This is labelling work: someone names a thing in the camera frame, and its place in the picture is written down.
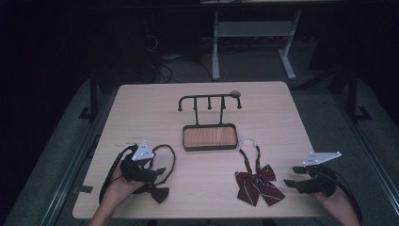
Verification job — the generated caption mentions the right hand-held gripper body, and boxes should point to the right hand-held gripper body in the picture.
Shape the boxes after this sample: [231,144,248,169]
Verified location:
[300,151,343,198]

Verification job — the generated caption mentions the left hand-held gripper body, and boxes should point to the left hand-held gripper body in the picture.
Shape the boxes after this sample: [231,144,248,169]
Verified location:
[120,139,158,184]

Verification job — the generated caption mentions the dark bow tie with strap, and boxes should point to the dark bow tie with strap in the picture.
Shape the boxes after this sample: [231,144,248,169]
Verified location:
[133,143,177,204]

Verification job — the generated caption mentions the red striped bow tie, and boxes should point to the red striped bow tie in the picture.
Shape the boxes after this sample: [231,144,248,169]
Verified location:
[234,137,287,208]

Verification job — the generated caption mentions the black rack with wooden tray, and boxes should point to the black rack with wooden tray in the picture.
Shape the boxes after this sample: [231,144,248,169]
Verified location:
[177,93,243,153]

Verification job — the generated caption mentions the person's right hand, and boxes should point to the person's right hand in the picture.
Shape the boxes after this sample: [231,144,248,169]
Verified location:
[308,187,350,211]

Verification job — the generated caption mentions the person's left hand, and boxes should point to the person's left hand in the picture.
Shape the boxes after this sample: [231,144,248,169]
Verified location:
[101,163,146,209]

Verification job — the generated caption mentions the dark tape strip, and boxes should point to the dark tape strip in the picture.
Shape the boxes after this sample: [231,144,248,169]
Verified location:
[73,185,94,194]

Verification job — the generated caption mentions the black metal stand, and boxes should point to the black metal stand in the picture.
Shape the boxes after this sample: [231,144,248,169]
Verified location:
[78,67,102,122]
[345,64,373,123]

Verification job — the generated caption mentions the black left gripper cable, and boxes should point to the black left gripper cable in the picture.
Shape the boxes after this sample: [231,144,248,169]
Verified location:
[98,144,139,205]

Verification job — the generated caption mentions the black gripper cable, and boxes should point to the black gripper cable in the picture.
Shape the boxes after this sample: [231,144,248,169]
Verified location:
[326,169,364,226]
[98,144,139,205]

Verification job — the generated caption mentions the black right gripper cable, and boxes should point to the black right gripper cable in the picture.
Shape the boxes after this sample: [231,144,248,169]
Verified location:
[326,169,364,226]

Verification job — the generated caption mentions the grey metal rail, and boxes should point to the grey metal rail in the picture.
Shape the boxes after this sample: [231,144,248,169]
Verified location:
[330,92,399,205]
[39,90,116,226]

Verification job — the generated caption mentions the black floor cables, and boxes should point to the black floor cables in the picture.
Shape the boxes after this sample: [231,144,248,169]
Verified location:
[152,51,215,83]

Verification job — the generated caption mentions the grey metal table frame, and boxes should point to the grey metal table frame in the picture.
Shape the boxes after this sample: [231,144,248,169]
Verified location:
[211,8,303,81]

